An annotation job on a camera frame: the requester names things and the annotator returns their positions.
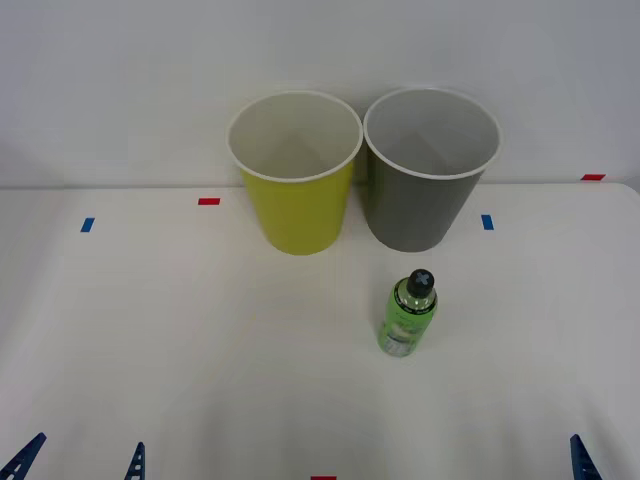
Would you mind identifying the yellow-green plastic waste bin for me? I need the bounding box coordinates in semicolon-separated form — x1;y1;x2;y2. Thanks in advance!
225;90;364;257

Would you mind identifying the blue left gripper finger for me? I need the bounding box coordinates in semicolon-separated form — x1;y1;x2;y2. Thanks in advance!
0;432;48;480
124;441;147;480

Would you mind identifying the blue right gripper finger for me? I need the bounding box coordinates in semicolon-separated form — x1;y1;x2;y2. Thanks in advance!
569;433;600;480

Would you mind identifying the green bottle with black cap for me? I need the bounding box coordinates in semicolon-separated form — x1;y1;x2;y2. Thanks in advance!
377;268;441;358

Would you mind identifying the grey plastic waste bin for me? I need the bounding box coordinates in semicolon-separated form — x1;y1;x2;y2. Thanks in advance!
362;87;503;254

